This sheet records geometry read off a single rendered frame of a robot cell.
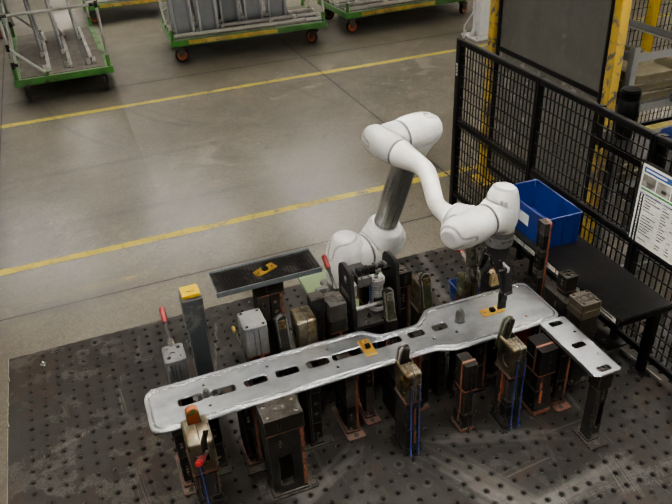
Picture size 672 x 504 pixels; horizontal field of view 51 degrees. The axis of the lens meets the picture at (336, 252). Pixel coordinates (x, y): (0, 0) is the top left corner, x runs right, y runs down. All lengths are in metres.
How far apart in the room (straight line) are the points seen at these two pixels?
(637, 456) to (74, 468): 1.81
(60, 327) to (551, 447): 2.93
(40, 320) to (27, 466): 2.00
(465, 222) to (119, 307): 2.77
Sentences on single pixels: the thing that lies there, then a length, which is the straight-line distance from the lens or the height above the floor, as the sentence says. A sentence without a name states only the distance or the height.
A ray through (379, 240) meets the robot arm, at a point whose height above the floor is 0.94.
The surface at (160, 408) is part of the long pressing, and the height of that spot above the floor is 1.00.
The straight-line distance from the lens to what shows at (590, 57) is 4.31.
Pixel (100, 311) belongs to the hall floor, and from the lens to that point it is 4.43.
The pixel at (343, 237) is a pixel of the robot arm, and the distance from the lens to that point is 2.89.
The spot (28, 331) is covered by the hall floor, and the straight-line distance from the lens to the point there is 4.44.
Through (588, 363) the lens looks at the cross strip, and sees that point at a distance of 2.32.
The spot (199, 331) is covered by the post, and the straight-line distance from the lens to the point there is 2.43.
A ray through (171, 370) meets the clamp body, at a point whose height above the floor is 1.03.
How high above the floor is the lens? 2.48
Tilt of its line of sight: 32 degrees down
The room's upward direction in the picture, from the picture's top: 3 degrees counter-clockwise
